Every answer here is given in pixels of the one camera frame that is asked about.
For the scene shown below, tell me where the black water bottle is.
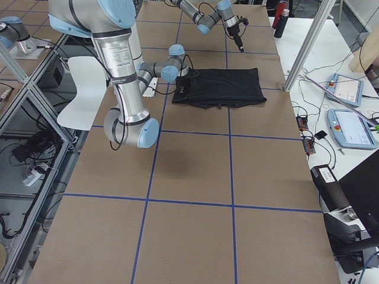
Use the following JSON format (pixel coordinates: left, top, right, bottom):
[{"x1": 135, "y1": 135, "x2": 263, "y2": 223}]
[{"x1": 274, "y1": 9, "x2": 290, "y2": 38}]

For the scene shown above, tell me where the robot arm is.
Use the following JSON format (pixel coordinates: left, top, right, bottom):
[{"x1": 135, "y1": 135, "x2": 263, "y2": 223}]
[
  {"x1": 169, "y1": 0, "x2": 249, "y2": 53},
  {"x1": 48, "y1": 1, "x2": 188, "y2": 148}
]

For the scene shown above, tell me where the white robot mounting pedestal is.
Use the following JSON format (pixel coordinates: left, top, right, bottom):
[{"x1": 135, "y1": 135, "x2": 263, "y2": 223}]
[{"x1": 119, "y1": 1, "x2": 158, "y2": 98}]

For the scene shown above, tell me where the black monitor on stand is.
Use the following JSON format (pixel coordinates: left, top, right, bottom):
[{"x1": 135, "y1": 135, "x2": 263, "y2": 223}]
[{"x1": 324, "y1": 151, "x2": 378, "y2": 273}]

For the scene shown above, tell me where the aluminium frame post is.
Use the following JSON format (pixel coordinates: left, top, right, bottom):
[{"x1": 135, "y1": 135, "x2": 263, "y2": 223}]
[{"x1": 283, "y1": 0, "x2": 336, "y2": 92}]

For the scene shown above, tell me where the red bottle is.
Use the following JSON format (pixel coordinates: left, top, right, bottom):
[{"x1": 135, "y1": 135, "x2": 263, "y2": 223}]
[{"x1": 272, "y1": 1, "x2": 287, "y2": 29}]

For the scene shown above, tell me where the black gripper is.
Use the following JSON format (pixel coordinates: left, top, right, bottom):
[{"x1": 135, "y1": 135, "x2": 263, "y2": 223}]
[
  {"x1": 226, "y1": 24, "x2": 244, "y2": 53},
  {"x1": 175, "y1": 68, "x2": 199, "y2": 99}
]

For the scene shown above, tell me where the orange usb hub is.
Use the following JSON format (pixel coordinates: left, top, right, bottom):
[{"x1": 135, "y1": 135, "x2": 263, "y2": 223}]
[
  {"x1": 302, "y1": 136, "x2": 316, "y2": 156},
  {"x1": 296, "y1": 116, "x2": 309, "y2": 131}
]

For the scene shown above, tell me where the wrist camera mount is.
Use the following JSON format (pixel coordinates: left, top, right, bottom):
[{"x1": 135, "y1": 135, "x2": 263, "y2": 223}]
[{"x1": 237, "y1": 17, "x2": 249, "y2": 26}]

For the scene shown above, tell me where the white power strip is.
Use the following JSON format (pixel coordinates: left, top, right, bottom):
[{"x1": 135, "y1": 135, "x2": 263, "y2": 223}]
[{"x1": 23, "y1": 164, "x2": 48, "y2": 187}]

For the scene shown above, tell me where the far teach pendant tablet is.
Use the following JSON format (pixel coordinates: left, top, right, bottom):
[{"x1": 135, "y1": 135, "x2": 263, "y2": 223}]
[{"x1": 327, "y1": 73, "x2": 364, "y2": 108}]

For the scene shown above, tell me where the teach pendant tablet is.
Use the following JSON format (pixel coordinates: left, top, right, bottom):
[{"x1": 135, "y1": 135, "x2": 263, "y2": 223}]
[
  {"x1": 327, "y1": 73, "x2": 364, "y2": 108},
  {"x1": 327, "y1": 109, "x2": 378, "y2": 150}
]

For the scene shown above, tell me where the near teach pendant tablet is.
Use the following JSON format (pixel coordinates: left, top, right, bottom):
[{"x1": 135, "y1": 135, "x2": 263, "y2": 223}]
[{"x1": 327, "y1": 109, "x2": 378, "y2": 150}]

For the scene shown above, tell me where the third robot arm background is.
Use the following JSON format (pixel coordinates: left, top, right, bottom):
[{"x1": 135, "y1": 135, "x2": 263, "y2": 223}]
[{"x1": 1, "y1": 16, "x2": 41, "y2": 60}]

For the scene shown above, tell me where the near orange USB hub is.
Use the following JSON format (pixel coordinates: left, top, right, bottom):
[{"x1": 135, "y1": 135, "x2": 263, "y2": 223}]
[{"x1": 302, "y1": 136, "x2": 316, "y2": 156}]

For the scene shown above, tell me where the white plastic chair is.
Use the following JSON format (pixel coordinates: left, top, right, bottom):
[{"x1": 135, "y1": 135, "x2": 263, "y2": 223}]
[{"x1": 57, "y1": 56, "x2": 107, "y2": 131}]

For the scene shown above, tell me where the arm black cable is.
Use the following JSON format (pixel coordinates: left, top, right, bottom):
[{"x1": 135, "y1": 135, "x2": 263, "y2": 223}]
[{"x1": 108, "y1": 53, "x2": 196, "y2": 151}]

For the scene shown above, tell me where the black box with label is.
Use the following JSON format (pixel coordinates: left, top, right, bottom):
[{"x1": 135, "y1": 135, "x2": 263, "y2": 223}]
[{"x1": 310, "y1": 164, "x2": 351, "y2": 212}]

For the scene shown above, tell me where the black printed t-shirt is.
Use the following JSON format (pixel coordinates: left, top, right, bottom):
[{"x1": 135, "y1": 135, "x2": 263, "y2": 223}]
[{"x1": 172, "y1": 68, "x2": 266, "y2": 109}]

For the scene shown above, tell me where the small black square device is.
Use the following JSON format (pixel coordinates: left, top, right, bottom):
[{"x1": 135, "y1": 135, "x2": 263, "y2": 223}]
[{"x1": 314, "y1": 130, "x2": 327, "y2": 140}]

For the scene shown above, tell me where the far orange USB hub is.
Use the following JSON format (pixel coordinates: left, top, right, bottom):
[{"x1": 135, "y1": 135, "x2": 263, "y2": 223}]
[{"x1": 296, "y1": 116, "x2": 309, "y2": 131}]

